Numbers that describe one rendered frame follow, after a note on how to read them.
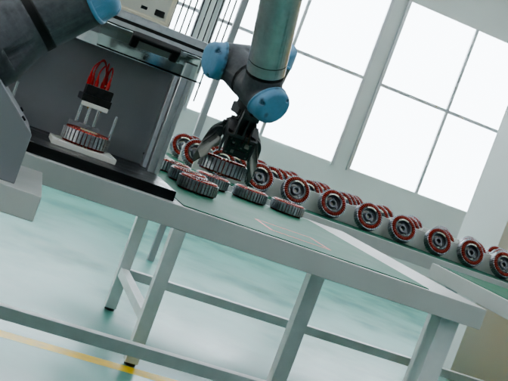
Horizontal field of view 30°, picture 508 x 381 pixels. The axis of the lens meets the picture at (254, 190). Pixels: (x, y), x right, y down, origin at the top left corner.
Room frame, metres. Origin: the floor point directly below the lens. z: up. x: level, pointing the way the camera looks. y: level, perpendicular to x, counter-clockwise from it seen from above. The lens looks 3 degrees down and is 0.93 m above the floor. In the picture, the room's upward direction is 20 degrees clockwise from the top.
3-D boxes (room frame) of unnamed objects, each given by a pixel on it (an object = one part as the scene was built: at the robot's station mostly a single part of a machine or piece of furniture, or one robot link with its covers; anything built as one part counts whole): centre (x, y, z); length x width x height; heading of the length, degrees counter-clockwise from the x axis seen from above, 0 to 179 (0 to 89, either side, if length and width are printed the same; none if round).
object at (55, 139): (2.18, 0.41, 0.78); 0.15 x 0.15 x 0.01; 16
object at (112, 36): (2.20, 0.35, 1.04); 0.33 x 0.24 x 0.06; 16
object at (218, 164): (2.14, 0.09, 0.85); 0.11 x 0.11 x 0.04
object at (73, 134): (2.18, 0.41, 0.80); 0.11 x 0.11 x 0.04
